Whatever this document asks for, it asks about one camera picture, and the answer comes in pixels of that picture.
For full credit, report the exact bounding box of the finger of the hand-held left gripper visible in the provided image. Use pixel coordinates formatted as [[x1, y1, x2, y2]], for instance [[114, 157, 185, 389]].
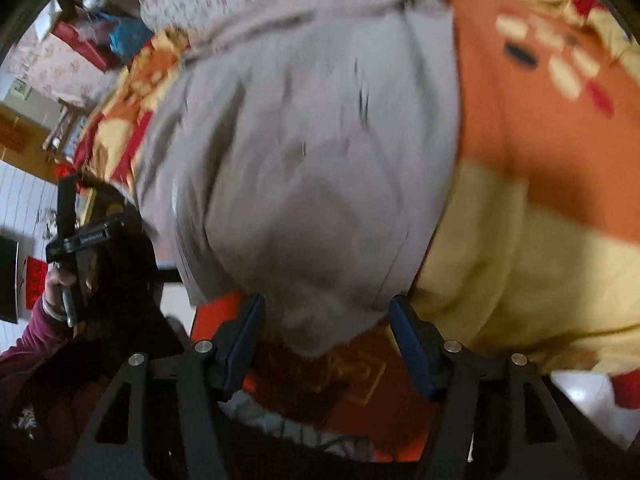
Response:
[[56, 175, 79, 242]]

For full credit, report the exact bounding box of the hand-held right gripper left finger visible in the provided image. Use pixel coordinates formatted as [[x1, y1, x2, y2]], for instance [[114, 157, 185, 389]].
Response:
[[67, 292, 267, 480]]

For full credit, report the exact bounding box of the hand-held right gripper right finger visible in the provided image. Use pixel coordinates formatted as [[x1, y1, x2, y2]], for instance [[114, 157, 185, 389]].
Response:
[[388, 294, 589, 480]]

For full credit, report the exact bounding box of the grey jacket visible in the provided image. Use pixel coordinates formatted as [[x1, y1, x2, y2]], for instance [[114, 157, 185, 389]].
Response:
[[134, 0, 462, 361]]

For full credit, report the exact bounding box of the person's left forearm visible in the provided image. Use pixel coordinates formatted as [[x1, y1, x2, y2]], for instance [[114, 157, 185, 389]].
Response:
[[0, 304, 73, 411]]

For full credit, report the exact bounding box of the person's left hand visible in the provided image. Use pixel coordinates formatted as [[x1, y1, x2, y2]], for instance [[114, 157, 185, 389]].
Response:
[[42, 259, 99, 327]]

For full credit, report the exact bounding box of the wooden chair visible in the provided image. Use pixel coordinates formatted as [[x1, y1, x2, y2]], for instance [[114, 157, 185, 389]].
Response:
[[44, 102, 87, 153]]

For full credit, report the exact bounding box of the black screen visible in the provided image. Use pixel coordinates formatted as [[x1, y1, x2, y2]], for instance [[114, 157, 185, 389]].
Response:
[[0, 236, 21, 324]]

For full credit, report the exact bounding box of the floral curtain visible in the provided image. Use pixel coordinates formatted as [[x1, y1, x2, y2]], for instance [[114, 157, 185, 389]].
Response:
[[14, 30, 118, 108]]

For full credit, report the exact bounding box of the blue plastic bag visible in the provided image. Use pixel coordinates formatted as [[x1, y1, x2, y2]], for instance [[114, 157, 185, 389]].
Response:
[[106, 14, 154, 57]]

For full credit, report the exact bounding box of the orange yellow printed blanket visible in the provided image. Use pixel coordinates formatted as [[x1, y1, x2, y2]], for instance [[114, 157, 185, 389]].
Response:
[[72, 0, 640, 463]]

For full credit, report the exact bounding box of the red wall poster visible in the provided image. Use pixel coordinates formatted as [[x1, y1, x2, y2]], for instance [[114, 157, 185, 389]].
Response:
[[24, 256, 49, 312]]

